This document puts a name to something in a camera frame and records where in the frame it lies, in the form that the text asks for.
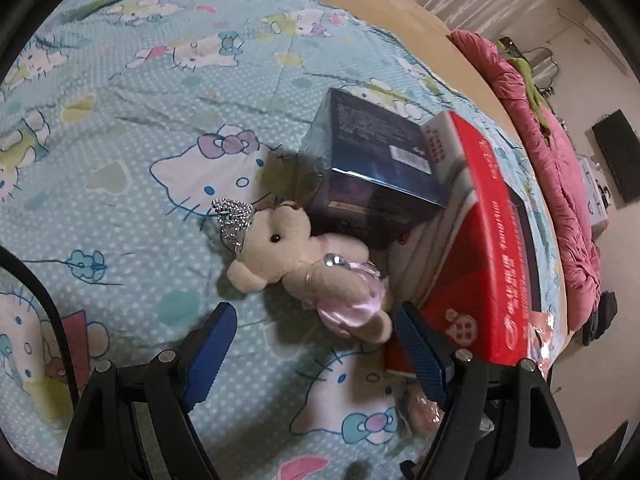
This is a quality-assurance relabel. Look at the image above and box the green cloth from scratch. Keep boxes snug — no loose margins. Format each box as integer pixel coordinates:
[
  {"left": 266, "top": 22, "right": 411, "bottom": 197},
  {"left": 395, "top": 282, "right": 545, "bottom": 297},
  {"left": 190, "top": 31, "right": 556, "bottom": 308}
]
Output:
[{"left": 505, "top": 52, "right": 553, "bottom": 133}]

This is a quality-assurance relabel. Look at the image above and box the black cable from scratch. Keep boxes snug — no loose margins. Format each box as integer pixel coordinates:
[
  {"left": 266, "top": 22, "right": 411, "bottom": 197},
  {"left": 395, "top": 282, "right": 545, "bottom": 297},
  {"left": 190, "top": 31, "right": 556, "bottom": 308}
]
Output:
[{"left": 0, "top": 246, "right": 83, "bottom": 401}]

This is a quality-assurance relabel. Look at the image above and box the pink quilt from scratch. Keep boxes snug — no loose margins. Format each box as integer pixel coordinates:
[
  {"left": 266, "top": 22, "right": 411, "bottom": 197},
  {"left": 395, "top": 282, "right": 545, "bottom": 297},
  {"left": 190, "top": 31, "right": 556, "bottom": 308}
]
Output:
[{"left": 450, "top": 29, "right": 603, "bottom": 332}]

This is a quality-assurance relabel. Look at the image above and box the blue cartoon cat printed blanket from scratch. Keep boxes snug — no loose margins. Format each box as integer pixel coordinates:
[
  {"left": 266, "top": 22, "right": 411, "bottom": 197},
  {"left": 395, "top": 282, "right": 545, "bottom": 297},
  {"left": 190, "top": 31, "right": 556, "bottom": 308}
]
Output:
[{"left": 0, "top": 0, "right": 571, "bottom": 480}]

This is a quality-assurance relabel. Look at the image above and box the peach ball in plastic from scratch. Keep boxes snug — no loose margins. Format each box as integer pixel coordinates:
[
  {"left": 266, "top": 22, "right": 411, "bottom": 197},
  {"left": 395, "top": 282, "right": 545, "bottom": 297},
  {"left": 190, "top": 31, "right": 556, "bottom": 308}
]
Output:
[{"left": 400, "top": 380, "right": 451, "bottom": 441}]

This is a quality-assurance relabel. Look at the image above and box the dark blue box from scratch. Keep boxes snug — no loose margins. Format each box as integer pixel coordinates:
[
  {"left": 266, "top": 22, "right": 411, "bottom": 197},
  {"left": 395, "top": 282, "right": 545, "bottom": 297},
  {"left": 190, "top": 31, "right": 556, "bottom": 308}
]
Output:
[{"left": 297, "top": 87, "right": 448, "bottom": 250}]

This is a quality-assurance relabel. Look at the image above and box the white drawer cabinet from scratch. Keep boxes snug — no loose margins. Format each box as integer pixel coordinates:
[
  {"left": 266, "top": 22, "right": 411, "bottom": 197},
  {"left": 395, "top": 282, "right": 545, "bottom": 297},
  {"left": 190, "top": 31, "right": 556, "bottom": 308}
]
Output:
[{"left": 580, "top": 157, "right": 611, "bottom": 233}]

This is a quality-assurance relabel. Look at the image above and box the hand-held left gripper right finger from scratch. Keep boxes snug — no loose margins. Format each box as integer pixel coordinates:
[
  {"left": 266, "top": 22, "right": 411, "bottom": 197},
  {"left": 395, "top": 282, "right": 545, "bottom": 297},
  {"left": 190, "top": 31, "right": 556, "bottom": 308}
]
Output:
[{"left": 394, "top": 301, "right": 581, "bottom": 480}]

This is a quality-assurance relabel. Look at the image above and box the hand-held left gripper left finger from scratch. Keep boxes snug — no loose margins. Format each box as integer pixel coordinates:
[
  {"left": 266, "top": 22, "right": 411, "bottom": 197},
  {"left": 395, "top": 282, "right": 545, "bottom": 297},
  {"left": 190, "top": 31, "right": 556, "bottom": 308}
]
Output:
[{"left": 59, "top": 301, "right": 238, "bottom": 480}]

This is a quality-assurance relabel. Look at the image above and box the black television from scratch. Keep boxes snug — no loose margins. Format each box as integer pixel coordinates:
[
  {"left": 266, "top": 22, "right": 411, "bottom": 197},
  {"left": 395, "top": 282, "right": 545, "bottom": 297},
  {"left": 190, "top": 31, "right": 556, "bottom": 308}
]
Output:
[{"left": 591, "top": 109, "right": 640, "bottom": 206}]

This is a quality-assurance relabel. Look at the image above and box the red and white tissue box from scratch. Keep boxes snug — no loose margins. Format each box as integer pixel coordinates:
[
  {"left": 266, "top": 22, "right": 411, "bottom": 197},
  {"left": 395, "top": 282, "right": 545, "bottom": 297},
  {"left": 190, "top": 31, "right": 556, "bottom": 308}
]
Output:
[{"left": 384, "top": 110, "right": 543, "bottom": 376}]

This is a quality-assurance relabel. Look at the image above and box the cream teddy bear pink dress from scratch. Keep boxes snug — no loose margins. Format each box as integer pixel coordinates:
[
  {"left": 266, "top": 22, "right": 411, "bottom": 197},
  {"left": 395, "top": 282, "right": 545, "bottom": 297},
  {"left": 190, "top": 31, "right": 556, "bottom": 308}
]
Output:
[{"left": 212, "top": 197, "right": 396, "bottom": 345}]

